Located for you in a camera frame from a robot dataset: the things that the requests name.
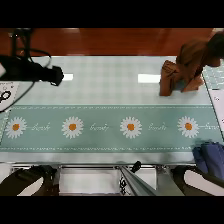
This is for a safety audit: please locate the blue garment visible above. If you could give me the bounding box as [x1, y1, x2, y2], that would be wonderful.
[191, 141, 224, 181]

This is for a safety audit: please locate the brown shirt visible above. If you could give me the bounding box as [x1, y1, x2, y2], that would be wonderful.
[158, 39, 222, 97]

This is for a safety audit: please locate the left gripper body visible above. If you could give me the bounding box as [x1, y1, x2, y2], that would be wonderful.
[49, 65, 65, 87]

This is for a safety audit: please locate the black cable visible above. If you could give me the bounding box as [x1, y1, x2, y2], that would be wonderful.
[0, 80, 37, 114]
[10, 28, 53, 69]

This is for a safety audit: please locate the silver frame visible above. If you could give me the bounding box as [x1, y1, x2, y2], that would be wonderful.
[0, 161, 224, 197]

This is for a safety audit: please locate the white printed paper sheet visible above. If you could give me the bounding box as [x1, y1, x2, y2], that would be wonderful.
[0, 81, 20, 113]
[209, 88, 224, 132]

